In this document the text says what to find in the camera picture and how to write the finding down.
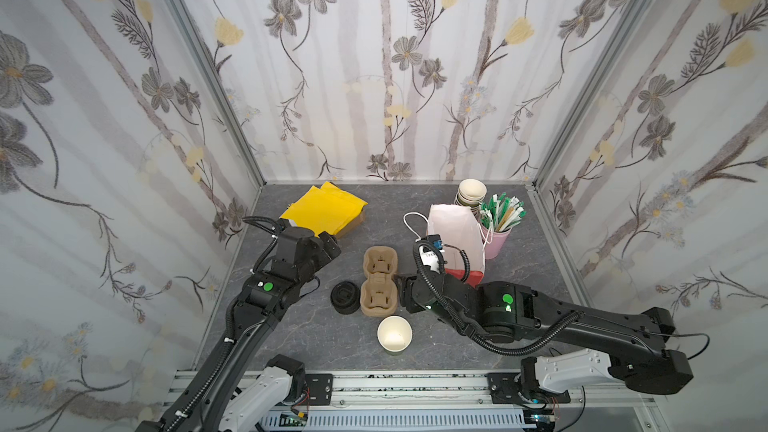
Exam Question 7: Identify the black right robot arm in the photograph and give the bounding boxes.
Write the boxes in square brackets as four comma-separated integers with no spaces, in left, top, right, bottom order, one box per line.
[398,237,694,404]

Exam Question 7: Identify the stack of black lids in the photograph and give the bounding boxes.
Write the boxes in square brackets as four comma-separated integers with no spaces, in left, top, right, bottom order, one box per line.
[330,280,361,315]

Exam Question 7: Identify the green white wrapped straws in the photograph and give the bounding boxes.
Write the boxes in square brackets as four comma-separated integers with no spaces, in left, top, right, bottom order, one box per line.
[480,193,527,233]

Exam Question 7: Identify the stack of paper cups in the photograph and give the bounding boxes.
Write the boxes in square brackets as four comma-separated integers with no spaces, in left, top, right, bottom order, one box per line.
[454,178,487,218]

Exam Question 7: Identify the pink straw holder cup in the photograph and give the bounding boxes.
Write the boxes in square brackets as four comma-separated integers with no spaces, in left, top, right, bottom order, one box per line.
[483,229,511,260]

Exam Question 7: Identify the yellow napkin stack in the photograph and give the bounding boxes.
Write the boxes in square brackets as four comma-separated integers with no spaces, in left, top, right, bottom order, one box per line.
[280,181,367,236]

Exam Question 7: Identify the aluminium mounting rail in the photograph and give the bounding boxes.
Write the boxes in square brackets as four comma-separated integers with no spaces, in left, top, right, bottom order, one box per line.
[210,369,670,431]

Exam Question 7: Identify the green paper coffee cup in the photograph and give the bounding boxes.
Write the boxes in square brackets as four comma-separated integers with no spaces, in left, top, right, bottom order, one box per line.
[377,316,413,354]

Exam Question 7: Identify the brown cardboard napkin box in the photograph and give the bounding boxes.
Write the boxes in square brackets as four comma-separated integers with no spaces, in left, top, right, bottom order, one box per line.
[334,209,366,239]

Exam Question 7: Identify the red white paper bag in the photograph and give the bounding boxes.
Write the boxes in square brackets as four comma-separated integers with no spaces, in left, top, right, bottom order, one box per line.
[403,204,485,287]

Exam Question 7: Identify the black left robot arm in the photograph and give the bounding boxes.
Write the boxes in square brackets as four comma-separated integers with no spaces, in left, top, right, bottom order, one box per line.
[137,216,341,431]

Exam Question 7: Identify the brown pulp cup carrier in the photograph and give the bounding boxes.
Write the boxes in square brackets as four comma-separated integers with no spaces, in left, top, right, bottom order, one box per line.
[360,246,399,317]

